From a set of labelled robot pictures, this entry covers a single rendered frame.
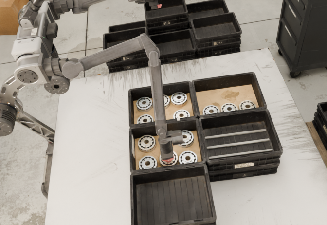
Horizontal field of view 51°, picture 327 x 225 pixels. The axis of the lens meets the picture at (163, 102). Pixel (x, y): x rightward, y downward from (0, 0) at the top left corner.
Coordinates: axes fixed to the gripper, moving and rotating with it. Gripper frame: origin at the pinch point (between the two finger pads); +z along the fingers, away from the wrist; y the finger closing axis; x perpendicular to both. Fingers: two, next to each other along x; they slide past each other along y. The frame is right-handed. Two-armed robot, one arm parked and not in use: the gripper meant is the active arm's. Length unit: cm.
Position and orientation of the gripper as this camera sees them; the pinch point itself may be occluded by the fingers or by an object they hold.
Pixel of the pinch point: (168, 157)
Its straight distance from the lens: 191.9
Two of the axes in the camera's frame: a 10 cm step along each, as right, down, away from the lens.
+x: -9.9, 1.6, 0.5
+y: -1.0, -7.9, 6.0
